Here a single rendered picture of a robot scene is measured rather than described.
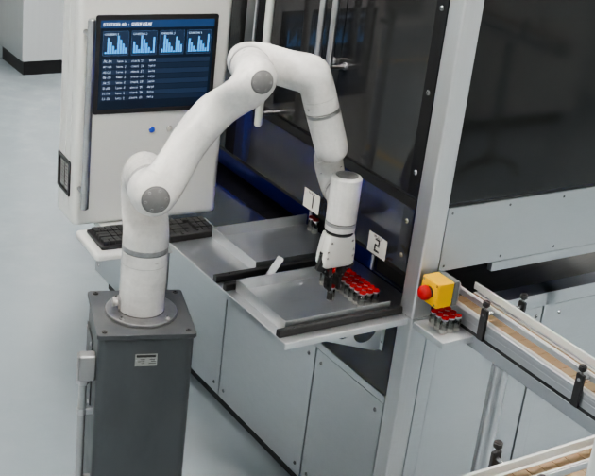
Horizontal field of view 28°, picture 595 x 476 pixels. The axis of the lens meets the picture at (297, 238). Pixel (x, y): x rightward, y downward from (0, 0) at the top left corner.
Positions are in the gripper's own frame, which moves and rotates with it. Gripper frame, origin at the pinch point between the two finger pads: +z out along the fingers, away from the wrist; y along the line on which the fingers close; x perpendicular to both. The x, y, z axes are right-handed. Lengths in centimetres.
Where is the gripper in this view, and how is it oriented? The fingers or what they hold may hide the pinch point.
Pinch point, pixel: (331, 281)
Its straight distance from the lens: 326.5
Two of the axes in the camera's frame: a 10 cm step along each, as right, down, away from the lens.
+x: 5.2, 3.9, -7.6
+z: -1.1, 9.1, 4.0
